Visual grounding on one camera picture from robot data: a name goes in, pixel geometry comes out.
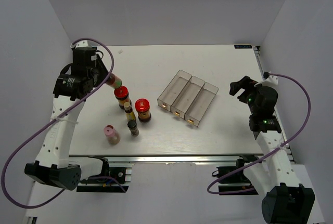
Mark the pink cap spice bottle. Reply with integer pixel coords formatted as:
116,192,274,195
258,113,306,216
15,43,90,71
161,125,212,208
104,125,121,145

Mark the small yellow label bottle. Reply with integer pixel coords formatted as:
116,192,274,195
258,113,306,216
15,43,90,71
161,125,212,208
123,102,136,121

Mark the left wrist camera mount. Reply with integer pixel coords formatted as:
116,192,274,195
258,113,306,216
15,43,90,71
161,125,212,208
70,39,90,49

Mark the green label sauce bottle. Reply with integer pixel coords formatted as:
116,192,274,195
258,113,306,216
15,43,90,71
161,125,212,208
105,73,122,89

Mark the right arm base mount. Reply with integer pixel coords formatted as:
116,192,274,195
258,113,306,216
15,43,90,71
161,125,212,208
212,155,259,195

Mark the red lid jar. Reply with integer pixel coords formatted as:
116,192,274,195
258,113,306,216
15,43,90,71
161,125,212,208
135,98,151,123
114,86,132,110

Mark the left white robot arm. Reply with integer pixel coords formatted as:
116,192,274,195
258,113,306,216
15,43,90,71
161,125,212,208
24,47,110,190

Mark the clear three-slot organizer tray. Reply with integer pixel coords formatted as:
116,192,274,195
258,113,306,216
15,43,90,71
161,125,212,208
157,70,219,127

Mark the black cap spice bottle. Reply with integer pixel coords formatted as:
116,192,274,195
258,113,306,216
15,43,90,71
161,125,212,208
127,120,139,136

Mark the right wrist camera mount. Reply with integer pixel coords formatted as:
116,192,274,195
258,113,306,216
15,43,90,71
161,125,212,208
261,72,279,87

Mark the blue corner label right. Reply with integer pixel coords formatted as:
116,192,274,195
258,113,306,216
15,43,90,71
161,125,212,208
234,44,252,49

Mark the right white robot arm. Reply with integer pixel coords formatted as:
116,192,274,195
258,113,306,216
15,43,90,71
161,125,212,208
229,76,315,223

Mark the aluminium table rail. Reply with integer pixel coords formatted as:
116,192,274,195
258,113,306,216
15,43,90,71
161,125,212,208
68,155,296,164

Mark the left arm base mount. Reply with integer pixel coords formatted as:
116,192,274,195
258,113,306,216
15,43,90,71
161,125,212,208
75,156,132,193

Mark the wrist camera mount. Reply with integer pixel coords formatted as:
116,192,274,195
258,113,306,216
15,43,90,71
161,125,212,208
261,72,279,87
70,39,90,49

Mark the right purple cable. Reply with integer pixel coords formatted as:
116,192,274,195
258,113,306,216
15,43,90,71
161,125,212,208
207,71,310,196

